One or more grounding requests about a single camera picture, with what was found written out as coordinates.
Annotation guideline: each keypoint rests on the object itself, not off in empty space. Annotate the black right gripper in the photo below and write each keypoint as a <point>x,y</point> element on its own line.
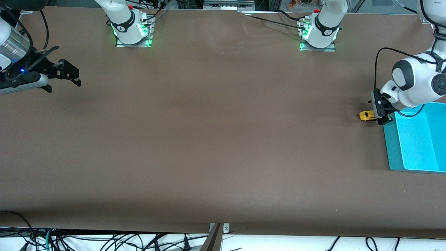
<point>44,68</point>

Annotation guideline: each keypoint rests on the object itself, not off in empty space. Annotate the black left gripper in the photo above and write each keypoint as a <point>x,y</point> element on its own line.
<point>377,103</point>

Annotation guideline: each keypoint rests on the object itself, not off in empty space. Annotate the yellow beetle toy car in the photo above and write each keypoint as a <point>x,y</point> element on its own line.
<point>366,115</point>

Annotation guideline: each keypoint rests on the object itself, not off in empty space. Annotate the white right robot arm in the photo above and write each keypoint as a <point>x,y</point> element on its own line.
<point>123,21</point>

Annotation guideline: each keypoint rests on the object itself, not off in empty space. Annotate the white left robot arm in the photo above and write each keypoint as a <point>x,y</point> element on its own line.
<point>414,80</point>

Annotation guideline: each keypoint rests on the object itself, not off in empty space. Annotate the turquoise plastic bin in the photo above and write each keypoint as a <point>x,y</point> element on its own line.
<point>416,146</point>

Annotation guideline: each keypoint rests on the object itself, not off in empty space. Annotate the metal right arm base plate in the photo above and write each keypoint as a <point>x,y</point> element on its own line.
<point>134,45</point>

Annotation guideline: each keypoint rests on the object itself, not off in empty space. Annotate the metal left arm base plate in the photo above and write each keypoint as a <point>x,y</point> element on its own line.
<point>318,50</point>

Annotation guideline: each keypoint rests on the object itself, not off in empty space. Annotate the metal table corner bracket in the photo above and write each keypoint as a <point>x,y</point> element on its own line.
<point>425,20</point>

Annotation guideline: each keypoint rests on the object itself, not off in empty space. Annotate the metal table edge bracket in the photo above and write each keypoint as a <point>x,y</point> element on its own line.
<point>225,228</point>

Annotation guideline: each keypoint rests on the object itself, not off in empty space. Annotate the dark support post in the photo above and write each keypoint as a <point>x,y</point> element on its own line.
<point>212,242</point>

